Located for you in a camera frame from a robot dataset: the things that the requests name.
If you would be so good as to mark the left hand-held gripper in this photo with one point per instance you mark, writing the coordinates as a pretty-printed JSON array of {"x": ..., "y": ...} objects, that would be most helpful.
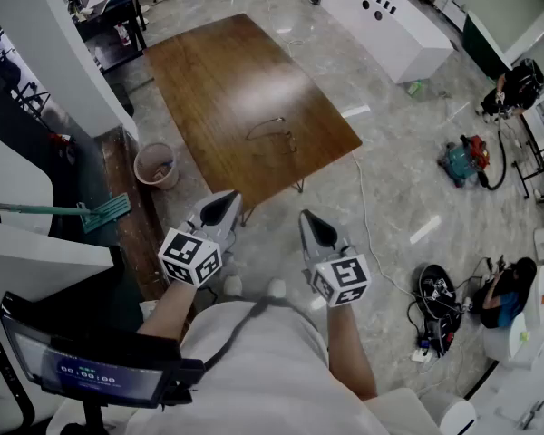
[{"x": 188, "y": 256}]

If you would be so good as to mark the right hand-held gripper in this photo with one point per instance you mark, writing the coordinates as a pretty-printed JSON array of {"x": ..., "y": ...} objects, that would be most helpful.
[{"x": 342, "y": 279}]

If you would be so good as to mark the eyeglasses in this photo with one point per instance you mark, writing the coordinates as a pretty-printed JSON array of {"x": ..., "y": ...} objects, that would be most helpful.
[{"x": 290, "y": 144}]

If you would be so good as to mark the person's left forearm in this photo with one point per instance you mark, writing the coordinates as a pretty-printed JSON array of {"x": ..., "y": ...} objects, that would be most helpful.
[{"x": 168, "y": 311}]

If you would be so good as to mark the person's right forearm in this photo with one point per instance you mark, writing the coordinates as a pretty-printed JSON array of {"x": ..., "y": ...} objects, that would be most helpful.
[{"x": 349, "y": 351}]

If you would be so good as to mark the person's white shoe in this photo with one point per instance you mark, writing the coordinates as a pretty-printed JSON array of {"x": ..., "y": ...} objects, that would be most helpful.
[
  {"x": 232, "y": 285},
  {"x": 276, "y": 287}
]

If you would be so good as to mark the green flat mop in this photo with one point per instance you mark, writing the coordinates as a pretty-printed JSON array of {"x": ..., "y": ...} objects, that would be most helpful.
[{"x": 106, "y": 209}]

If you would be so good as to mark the person's white shirt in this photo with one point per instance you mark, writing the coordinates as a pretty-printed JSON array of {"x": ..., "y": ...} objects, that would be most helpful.
[{"x": 263, "y": 379}]

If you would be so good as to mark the white power strip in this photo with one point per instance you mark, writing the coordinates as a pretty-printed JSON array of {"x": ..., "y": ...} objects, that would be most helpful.
[{"x": 421, "y": 356}]

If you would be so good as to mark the teal and red vacuum cleaner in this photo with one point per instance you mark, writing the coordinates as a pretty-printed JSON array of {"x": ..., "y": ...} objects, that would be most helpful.
[{"x": 462, "y": 159}]

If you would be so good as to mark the red handheld tool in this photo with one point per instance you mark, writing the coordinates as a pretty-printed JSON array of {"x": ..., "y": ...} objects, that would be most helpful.
[{"x": 62, "y": 141}]

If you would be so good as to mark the green floor item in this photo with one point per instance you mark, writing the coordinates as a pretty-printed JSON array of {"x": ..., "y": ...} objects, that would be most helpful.
[{"x": 415, "y": 89}]

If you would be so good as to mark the dark desk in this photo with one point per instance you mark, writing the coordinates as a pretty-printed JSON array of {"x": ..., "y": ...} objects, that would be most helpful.
[{"x": 113, "y": 52}]

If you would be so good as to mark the white rounded machine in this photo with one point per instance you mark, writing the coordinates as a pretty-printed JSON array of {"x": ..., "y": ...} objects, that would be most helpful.
[{"x": 22, "y": 261}]

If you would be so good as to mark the red and white bottle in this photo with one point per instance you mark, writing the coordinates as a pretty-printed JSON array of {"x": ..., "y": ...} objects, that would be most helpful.
[{"x": 124, "y": 34}]

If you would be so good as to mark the white counter with holes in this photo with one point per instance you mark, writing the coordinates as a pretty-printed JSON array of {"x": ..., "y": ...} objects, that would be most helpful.
[{"x": 390, "y": 39}]

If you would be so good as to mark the white cylindrical bin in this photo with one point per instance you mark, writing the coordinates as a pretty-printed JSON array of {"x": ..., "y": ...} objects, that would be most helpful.
[{"x": 455, "y": 415}]

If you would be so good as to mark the white curved partition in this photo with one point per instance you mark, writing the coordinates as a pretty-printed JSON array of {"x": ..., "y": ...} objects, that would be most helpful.
[{"x": 50, "y": 52}]

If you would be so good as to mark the white plain counter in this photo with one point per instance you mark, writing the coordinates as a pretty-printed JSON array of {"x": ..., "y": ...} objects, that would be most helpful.
[{"x": 503, "y": 406}]

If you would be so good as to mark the dark green partition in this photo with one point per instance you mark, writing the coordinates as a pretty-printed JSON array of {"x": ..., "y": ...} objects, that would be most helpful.
[{"x": 480, "y": 48}]

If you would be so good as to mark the small grey metal tool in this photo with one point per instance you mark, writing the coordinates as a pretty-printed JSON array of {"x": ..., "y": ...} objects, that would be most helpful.
[{"x": 530, "y": 415}]

